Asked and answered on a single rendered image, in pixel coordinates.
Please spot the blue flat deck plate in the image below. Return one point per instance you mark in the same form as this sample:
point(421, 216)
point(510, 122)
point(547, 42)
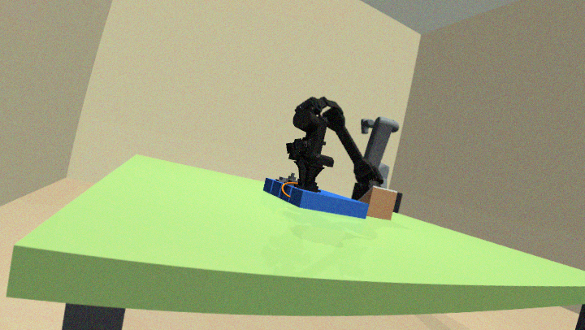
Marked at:
point(324, 201)

